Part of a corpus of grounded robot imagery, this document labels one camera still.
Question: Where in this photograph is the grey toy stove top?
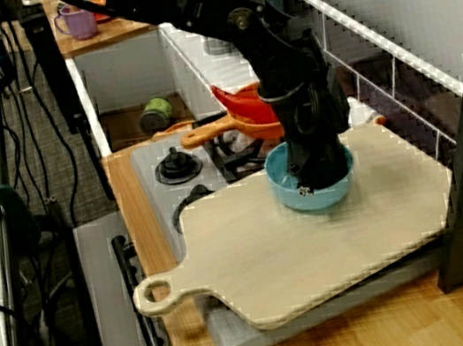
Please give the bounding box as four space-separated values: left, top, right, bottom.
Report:
127 94 459 346

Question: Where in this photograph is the pale wooden cutting board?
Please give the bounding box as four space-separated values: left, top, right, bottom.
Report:
109 107 463 346

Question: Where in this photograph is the red toy chili pepper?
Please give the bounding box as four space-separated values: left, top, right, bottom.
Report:
210 74 279 130

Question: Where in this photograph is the black stove knob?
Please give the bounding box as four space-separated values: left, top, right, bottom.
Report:
166 179 224 233
150 141 206 189

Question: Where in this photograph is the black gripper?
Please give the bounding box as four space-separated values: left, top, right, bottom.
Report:
264 71 366 201

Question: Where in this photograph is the white toy sink unit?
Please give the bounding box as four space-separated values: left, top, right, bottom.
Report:
62 3 291 160

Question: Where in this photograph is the black upright post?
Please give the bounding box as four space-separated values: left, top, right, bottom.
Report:
18 0 117 209

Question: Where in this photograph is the black oven door handle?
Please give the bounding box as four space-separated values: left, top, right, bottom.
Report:
110 229 177 346

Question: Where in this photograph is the orange toy frying pan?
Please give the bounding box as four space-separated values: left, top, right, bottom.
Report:
173 78 287 155

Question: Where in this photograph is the white toy oven cabinet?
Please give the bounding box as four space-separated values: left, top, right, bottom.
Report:
72 206 182 346

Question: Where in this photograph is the orange plastic plate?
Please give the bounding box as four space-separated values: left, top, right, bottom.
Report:
93 8 112 26

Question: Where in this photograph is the black burner grate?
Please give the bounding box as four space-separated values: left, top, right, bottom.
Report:
194 101 295 187

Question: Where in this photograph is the green toy can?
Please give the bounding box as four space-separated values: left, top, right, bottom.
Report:
135 94 178 134

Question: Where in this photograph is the green clamp handle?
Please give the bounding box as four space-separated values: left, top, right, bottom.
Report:
0 179 42 251

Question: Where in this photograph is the wooden countertop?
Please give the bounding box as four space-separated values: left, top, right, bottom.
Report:
95 64 463 346

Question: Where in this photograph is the purple plastic cup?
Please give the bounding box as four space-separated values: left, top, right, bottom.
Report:
50 0 100 44

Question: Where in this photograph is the small white toy container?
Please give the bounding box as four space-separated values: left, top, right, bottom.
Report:
345 90 389 131

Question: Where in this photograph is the wooden side table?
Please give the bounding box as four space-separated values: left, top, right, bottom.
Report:
42 0 156 60

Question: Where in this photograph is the light blue plastic bowl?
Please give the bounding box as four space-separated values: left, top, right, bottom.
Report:
261 130 363 223

